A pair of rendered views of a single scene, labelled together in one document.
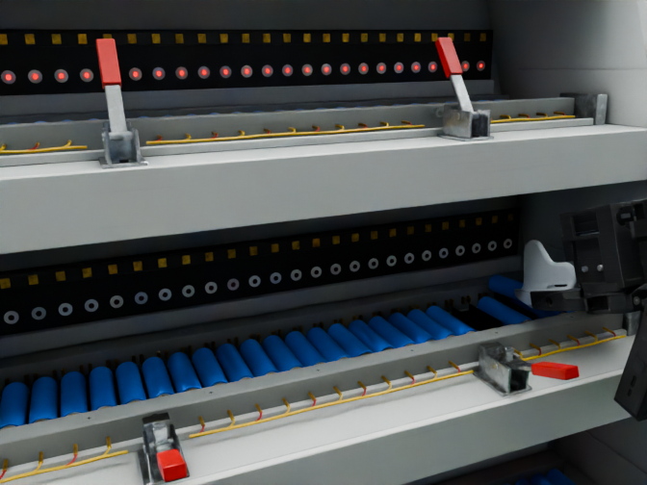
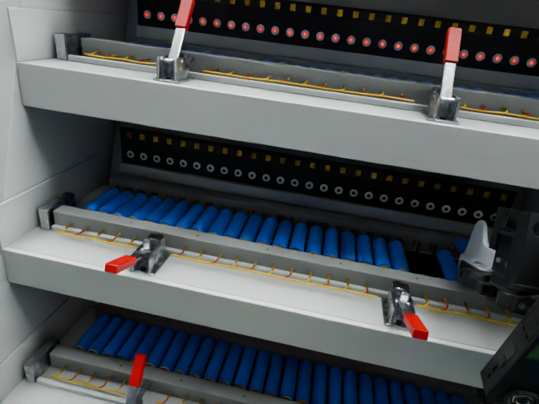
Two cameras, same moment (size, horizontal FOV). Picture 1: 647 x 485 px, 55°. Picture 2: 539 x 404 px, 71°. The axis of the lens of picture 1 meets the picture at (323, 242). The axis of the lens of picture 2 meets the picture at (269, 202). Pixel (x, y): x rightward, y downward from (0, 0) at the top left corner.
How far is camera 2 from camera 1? 0.20 m
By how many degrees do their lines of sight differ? 29
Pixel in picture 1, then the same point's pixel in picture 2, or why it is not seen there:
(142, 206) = (169, 109)
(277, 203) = (256, 130)
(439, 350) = (359, 272)
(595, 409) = (470, 372)
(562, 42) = not seen: outside the picture
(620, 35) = not seen: outside the picture
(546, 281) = (477, 256)
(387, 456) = (277, 322)
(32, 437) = (99, 220)
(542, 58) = not seen: outside the picture
